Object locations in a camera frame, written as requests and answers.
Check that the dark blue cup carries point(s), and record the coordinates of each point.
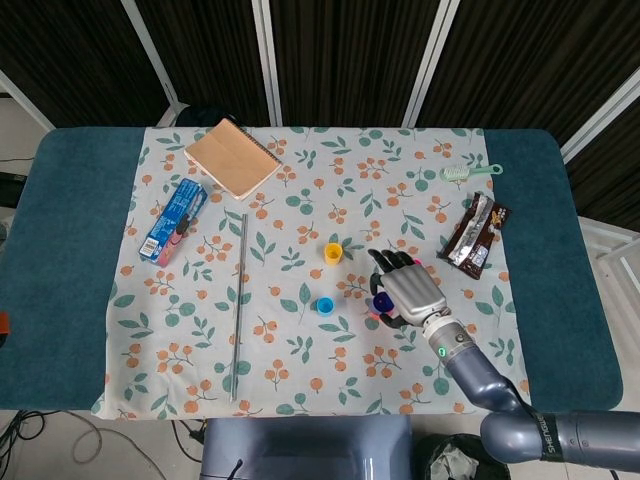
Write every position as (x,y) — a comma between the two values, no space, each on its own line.
(384,301)

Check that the brown spiral notebook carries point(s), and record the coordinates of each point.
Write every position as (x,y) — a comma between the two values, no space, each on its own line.
(232,157)

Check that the orange cup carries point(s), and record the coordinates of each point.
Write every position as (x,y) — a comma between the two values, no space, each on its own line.
(373,315)

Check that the black power plug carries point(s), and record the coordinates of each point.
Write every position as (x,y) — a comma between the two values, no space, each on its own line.
(195,434)

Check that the metal rod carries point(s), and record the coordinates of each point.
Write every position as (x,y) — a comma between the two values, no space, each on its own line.
(240,300)

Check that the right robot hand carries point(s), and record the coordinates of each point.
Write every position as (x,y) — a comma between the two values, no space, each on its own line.
(415,292)

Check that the green brush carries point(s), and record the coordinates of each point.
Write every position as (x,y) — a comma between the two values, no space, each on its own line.
(457,173)

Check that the light blue cup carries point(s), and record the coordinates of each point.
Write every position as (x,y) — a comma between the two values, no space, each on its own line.
(325,306)

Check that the blue toothpaste box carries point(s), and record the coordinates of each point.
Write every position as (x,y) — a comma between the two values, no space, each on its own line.
(172,222)

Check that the white partition post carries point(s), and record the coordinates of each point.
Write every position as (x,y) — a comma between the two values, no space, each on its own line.
(25,100)
(152,55)
(430,60)
(267,65)
(600,120)

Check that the black bag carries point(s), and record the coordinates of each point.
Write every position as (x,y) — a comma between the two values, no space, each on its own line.
(200,116)

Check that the yellow cup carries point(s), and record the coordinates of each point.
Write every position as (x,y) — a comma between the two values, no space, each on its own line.
(333,253)

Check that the brown snack packet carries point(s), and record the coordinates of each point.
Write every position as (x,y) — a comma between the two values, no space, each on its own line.
(475,235)

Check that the floral tablecloth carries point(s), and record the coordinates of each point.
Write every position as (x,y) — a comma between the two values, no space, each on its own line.
(310,360)

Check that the small orange object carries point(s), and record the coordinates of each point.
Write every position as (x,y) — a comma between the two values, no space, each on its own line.
(4,324)

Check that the black trash bin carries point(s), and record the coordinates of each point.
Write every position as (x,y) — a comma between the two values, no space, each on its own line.
(450,460)

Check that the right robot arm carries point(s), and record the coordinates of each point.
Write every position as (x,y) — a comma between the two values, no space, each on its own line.
(480,380)

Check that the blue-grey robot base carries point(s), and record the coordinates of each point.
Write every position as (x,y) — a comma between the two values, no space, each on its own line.
(305,445)

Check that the teal table cover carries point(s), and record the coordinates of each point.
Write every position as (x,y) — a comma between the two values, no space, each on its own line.
(65,250)

